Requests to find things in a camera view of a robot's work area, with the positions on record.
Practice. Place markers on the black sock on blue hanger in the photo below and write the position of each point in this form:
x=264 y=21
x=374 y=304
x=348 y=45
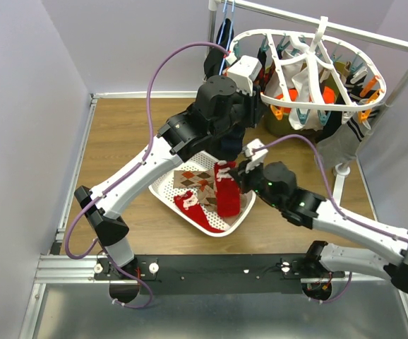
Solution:
x=214 y=59

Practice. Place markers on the beige argyle sock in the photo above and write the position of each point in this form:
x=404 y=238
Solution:
x=202 y=181

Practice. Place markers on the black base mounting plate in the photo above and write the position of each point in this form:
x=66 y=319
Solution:
x=228 y=273

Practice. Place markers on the white drying rack frame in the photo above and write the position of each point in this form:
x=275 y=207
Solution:
x=373 y=115

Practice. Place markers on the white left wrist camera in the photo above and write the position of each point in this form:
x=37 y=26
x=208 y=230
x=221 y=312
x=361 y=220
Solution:
x=244 y=72

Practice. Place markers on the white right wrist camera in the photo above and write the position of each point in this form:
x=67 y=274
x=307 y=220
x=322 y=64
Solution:
x=255 y=153

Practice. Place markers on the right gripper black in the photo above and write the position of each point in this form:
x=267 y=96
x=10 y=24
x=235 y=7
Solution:
x=241 y=176

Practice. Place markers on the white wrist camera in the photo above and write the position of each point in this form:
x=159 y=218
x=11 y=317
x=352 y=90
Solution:
x=244 y=72
x=255 y=153

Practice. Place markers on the white perforated plastic basket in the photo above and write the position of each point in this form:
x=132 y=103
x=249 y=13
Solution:
x=163 y=190

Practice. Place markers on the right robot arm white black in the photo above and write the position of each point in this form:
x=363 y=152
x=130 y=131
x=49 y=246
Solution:
x=381 y=251

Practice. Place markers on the grey striped hanging sock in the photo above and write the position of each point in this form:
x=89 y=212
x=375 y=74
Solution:
x=341 y=147

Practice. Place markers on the white orange hanging sock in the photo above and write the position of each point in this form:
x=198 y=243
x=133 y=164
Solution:
x=294 y=119

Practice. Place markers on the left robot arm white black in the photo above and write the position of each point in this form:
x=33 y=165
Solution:
x=225 y=106

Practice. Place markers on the red santa bear sock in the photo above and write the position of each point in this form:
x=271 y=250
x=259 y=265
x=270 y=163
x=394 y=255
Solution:
x=189 y=205

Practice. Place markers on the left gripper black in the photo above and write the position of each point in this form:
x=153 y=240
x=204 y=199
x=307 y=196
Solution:
x=253 y=107

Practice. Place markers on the navy santa sock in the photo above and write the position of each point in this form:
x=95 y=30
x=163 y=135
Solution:
x=231 y=144

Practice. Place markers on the aluminium rail frame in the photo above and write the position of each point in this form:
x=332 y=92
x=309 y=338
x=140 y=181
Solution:
x=67 y=302

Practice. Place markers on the white round clip hanger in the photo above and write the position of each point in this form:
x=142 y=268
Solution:
x=311 y=49

